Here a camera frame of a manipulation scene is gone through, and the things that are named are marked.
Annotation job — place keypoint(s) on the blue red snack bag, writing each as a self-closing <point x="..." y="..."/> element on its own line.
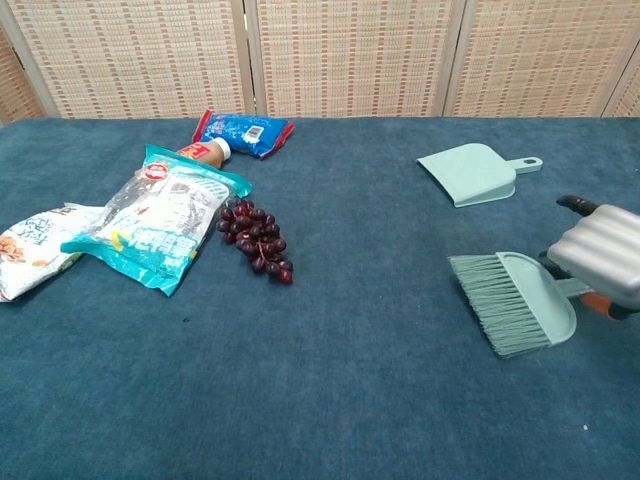
<point x="245" y="132"/>

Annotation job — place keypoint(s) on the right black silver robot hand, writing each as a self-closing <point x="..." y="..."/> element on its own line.
<point x="600" y="250"/>

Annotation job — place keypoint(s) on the mint green dustpan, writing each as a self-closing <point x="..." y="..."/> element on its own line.
<point x="470" y="172"/>

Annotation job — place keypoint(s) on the brown drink bottle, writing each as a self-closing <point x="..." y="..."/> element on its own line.
<point x="207" y="152"/>

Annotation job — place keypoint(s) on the teal clear snack bag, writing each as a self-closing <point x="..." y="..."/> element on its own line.
<point x="160" y="225"/>

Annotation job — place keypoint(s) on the dark red grape bunch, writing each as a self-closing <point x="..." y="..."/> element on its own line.
<point x="255" y="240"/>

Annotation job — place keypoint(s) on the woven bamboo screen panel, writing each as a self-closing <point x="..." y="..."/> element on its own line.
<point x="355" y="55"/>
<point x="17" y="90"/>
<point x="140" y="55"/>
<point x="627" y="95"/>
<point x="545" y="55"/>

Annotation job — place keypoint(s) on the blue felt table cover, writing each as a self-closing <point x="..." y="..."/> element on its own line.
<point x="350" y="400"/>

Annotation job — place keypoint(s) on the white orange snack bag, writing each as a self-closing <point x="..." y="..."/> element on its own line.
<point x="30" y="255"/>

